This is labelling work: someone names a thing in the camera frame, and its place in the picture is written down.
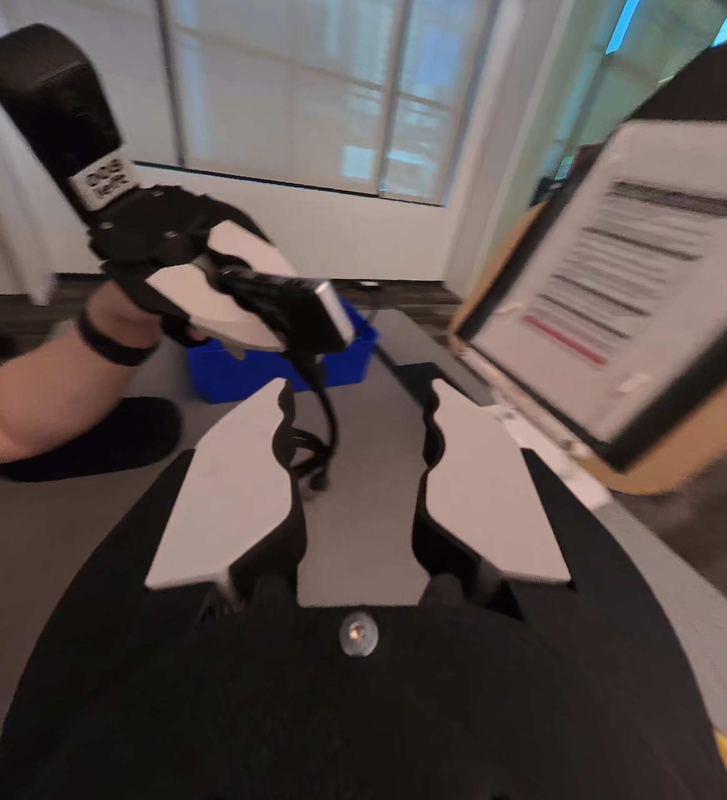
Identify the black wristband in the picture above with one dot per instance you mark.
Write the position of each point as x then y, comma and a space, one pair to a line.
113, 351

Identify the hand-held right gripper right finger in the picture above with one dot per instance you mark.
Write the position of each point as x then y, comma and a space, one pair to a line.
488, 494

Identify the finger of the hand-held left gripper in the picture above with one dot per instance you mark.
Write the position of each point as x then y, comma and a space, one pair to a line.
213, 306
251, 250

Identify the instruction sheet in acrylic cover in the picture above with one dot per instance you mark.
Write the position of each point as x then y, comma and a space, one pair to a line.
620, 281

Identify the black and silver hdmi hub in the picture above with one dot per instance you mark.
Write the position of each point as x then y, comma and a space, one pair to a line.
288, 312

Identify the person's left forearm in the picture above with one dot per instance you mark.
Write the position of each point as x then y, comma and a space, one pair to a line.
38, 400

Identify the person's left hand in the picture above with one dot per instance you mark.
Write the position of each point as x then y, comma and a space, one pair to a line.
123, 315

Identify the large window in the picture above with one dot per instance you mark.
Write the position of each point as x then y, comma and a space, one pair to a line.
276, 94

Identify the blue plastic bin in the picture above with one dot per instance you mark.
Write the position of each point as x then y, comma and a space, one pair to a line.
226, 372

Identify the laminated instruction sheet stand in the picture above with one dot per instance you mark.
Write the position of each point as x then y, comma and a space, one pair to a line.
682, 462

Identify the white sign stand base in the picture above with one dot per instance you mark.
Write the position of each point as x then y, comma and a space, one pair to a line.
557, 450

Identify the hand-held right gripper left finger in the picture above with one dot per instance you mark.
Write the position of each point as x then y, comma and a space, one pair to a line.
232, 487

